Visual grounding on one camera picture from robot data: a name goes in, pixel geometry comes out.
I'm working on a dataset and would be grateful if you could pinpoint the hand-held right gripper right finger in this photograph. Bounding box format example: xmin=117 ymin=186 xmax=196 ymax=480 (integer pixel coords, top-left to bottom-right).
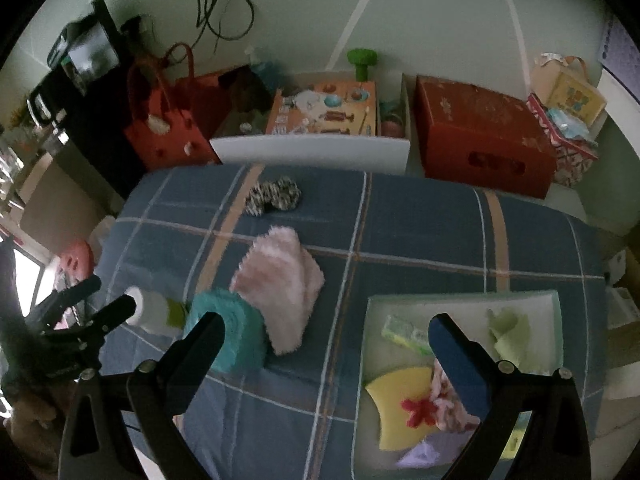
xmin=427 ymin=313 xmax=591 ymax=480

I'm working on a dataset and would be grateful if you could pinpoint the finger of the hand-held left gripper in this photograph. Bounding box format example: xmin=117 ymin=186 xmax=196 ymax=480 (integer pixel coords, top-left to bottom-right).
xmin=35 ymin=275 xmax=103 ymax=328
xmin=75 ymin=294 xmax=138 ymax=356

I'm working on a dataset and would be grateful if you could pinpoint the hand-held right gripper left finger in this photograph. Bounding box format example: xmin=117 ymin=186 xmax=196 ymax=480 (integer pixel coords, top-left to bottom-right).
xmin=57 ymin=311 xmax=226 ymax=480

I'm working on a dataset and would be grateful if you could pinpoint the white bottle green label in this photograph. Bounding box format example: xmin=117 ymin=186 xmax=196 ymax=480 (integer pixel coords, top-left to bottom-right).
xmin=122 ymin=286 xmax=188 ymax=333

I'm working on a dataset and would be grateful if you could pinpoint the mint green tray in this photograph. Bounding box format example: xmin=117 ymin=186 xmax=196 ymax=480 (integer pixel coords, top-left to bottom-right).
xmin=357 ymin=290 xmax=566 ymax=480

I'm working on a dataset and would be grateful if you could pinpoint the red flower cloth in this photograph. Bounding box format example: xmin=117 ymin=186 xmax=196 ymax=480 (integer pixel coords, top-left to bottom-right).
xmin=400 ymin=394 xmax=451 ymax=429

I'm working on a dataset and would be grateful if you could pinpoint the light green cloth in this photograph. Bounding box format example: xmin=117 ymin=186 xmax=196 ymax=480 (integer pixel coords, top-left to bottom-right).
xmin=486 ymin=307 xmax=533 ymax=367

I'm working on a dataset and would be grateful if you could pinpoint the green white packet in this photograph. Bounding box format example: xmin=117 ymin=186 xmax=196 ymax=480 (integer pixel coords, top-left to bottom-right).
xmin=381 ymin=315 xmax=436 ymax=356

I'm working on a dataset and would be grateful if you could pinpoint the yellow sponge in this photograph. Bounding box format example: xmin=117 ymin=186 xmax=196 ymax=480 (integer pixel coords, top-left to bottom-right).
xmin=364 ymin=366 xmax=451 ymax=452

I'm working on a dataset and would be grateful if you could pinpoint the person's left forearm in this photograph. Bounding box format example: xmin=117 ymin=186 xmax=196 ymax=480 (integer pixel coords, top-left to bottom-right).
xmin=0 ymin=385 xmax=66 ymax=480

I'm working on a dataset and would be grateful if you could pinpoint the pink plastic toy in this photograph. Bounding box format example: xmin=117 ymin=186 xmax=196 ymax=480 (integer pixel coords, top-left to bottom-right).
xmin=57 ymin=240 xmax=96 ymax=281

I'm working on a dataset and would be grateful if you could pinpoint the teal toy box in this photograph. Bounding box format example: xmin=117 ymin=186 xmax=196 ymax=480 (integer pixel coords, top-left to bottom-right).
xmin=182 ymin=289 xmax=268 ymax=373

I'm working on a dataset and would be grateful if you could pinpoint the fluffy pink towel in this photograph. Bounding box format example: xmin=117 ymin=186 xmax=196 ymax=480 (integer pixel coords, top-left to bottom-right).
xmin=229 ymin=226 xmax=326 ymax=357

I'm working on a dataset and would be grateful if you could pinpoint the lavender cloth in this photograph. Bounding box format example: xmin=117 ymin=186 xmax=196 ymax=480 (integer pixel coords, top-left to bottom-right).
xmin=397 ymin=437 xmax=443 ymax=468

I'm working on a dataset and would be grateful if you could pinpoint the brown wooden cabinet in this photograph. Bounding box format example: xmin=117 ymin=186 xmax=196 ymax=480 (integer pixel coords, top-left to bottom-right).
xmin=20 ymin=150 xmax=126 ymax=233

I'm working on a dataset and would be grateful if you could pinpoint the blue plaid blanket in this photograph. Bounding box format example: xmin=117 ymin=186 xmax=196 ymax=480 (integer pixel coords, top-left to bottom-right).
xmin=92 ymin=162 xmax=608 ymax=480

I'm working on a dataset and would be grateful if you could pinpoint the zebra print scrunchie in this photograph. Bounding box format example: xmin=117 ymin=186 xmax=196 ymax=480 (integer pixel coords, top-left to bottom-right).
xmin=244 ymin=182 xmax=275 ymax=217
xmin=267 ymin=176 xmax=302 ymax=211

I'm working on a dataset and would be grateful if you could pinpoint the black appliance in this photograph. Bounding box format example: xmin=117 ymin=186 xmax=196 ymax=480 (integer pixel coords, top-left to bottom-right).
xmin=27 ymin=0 xmax=151 ymax=196

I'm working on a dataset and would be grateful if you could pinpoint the red tote bag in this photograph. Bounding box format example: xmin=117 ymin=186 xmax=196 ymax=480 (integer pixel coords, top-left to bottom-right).
xmin=124 ymin=42 xmax=223 ymax=171

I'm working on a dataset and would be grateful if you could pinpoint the white storage bin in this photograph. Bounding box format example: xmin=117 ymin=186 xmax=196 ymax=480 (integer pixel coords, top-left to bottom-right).
xmin=209 ymin=72 xmax=412 ymax=176

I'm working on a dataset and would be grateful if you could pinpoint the red cardboard box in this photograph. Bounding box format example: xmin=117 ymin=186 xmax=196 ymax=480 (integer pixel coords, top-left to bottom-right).
xmin=415 ymin=75 xmax=558 ymax=201

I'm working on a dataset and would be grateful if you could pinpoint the orange toy board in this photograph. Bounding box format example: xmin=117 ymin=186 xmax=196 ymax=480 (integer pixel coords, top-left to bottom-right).
xmin=265 ymin=80 xmax=377 ymax=136

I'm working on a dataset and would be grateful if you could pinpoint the light blue wipes packet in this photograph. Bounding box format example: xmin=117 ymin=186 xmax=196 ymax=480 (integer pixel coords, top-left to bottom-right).
xmin=547 ymin=107 xmax=591 ymax=141

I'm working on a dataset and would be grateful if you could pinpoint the tan gift bag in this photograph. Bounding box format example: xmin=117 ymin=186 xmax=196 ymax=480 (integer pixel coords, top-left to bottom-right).
xmin=530 ymin=52 xmax=608 ymax=123

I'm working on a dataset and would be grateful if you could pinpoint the white desk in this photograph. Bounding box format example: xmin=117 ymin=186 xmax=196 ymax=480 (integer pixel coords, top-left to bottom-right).
xmin=597 ymin=67 xmax=623 ymax=111

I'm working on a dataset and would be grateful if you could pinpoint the green dumbbell toy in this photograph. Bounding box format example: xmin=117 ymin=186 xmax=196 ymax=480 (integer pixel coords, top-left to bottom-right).
xmin=347 ymin=48 xmax=379 ymax=81

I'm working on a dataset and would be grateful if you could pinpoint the pale purple wall poster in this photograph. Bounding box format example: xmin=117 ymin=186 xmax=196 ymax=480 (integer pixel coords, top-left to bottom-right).
xmin=597 ymin=15 xmax=636 ymax=86

